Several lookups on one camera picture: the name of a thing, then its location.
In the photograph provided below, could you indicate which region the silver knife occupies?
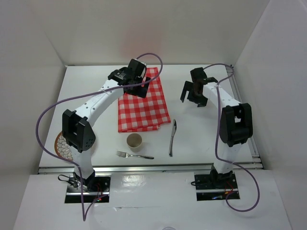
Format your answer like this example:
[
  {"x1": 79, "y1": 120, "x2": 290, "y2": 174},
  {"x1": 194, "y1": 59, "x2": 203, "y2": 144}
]
[{"x1": 169, "y1": 119, "x2": 177, "y2": 157}]

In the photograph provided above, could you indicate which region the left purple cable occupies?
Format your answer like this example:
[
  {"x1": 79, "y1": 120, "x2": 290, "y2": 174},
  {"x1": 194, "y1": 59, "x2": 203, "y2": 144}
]
[{"x1": 35, "y1": 52, "x2": 164, "y2": 222}]

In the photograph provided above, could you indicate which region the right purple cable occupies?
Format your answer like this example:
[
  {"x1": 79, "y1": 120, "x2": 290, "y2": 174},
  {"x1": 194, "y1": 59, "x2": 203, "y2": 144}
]
[{"x1": 203, "y1": 63, "x2": 260, "y2": 212}]

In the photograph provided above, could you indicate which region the front aluminium rail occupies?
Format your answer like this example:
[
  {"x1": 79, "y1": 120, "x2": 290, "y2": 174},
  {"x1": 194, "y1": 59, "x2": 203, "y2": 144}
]
[{"x1": 37, "y1": 162, "x2": 264, "y2": 175}]

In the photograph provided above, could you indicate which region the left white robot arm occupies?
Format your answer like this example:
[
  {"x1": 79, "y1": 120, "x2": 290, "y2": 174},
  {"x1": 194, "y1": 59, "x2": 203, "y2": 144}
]
[{"x1": 62, "y1": 59, "x2": 150, "y2": 191}]

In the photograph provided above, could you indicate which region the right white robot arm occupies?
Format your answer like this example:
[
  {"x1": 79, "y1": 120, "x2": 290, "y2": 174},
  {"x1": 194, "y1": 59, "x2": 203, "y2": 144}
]
[{"x1": 180, "y1": 68, "x2": 253, "y2": 188}]

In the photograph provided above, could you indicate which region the silver fork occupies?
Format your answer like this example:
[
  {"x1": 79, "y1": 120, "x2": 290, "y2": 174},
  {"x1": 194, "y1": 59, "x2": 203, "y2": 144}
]
[{"x1": 116, "y1": 151, "x2": 154, "y2": 160}]

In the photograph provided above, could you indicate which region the beige paper cup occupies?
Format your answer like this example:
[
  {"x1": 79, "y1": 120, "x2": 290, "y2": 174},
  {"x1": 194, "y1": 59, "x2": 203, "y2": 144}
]
[{"x1": 126, "y1": 133, "x2": 142, "y2": 152}]

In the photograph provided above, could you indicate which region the right side aluminium rail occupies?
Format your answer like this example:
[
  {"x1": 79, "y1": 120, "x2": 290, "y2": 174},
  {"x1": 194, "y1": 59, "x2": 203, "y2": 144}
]
[{"x1": 226, "y1": 66, "x2": 261, "y2": 163}]

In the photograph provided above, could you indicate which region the floral patterned plate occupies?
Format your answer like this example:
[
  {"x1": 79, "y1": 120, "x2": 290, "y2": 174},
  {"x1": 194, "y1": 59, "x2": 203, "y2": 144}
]
[{"x1": 54, "y1": 132, "x2": 73, "y2": 161}]

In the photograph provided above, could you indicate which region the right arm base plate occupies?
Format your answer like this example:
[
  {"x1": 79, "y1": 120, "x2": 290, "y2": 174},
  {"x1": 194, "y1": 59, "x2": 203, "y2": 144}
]
[{"x1": 190, "y1": 174, "x2": 240, "y2": 201}]

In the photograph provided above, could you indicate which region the red white checkered cloth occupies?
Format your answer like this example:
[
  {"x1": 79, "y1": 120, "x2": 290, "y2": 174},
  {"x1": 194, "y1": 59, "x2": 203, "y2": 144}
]
[{"x1": 118, "y1": 78, "x2": 171, "y2": 133}]

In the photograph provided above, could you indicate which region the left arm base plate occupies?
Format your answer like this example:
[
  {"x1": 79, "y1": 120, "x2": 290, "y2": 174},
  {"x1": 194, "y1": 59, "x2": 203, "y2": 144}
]
[{"x1": 64, "y1": 176, "x2": 111, "y2": 204}]

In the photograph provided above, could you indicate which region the aluminium rail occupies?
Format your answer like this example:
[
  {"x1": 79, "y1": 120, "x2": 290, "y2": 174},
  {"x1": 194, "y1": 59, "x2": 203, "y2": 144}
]
[
  {"x1": 226, "y1": 66, "x2": 261, "y2": 163},
  {"x1": 37, "y1": 162, "x2": 264, "y2": 175}
]

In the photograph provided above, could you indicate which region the purple cable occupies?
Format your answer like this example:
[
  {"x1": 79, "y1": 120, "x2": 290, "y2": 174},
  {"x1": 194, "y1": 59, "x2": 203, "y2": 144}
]
[
  {"x1": 35, "y1": 52, "x2": 164, "y2": 222},
  {"x1": 203, "y1": 63, "x2": 260, "y2": 212}
]

